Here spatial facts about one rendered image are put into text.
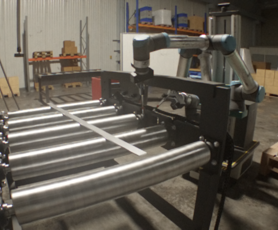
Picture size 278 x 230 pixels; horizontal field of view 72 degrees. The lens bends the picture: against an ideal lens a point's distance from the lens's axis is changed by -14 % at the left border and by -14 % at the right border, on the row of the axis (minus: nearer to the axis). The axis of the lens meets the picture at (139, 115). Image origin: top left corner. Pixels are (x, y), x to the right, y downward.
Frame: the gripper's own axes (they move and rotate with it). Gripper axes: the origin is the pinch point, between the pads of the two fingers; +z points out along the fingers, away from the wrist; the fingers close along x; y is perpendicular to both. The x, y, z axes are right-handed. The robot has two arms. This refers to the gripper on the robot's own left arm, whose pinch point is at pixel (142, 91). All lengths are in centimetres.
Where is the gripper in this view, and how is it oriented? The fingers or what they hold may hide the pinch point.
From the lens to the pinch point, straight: 131.2
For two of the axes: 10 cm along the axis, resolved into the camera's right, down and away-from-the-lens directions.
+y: 5.1, 5.4, -6.7
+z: 0.3, 7.7, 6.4
